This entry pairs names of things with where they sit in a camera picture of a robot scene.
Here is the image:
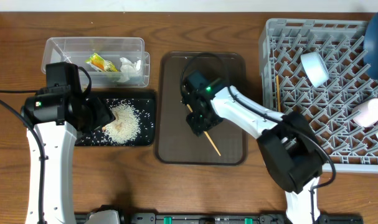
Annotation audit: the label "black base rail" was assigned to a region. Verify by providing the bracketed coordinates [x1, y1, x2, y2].
[75, 205, 364, 224]

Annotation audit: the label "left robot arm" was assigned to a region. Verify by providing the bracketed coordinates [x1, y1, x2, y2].
[21, 85, 115, 223]

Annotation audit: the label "black food waste tray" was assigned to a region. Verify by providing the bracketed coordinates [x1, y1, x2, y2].
[75, 90, 157, 147]

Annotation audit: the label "green orange snack wrapper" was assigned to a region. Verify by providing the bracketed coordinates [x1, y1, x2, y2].
[85, 53, 118, 72]

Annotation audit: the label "white tissue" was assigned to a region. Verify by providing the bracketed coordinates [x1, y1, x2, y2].
[118, 57, 142, 83]

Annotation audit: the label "grey dishwasher rack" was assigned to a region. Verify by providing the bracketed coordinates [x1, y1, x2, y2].
[258, 18, 378, 174]

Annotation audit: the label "wooden chopstick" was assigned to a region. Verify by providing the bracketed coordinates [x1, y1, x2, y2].
[186, 105, 221, 156]
[275, 75, 281, 112]

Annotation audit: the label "white cup pink inside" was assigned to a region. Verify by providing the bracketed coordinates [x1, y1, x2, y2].
[352, 98, 378, 128]

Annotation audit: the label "dark blue plate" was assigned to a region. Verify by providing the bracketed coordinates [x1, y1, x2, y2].
[364, 12, 378, 80]

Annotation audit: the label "clear plastic waste bin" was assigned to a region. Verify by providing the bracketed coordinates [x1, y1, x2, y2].
[41, 37, 150, 88]

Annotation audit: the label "rice leftovers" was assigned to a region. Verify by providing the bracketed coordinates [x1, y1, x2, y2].
[78, 98, 154, 146]

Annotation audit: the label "brown serving tray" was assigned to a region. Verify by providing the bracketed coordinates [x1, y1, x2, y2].
[154, 52, 248, 166]

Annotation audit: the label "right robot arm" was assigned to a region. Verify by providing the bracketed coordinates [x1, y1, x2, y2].
[179, 84, 330, 223]

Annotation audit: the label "light blue bowl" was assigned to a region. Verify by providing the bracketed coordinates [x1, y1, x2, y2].
[300, 52, 329, 88]

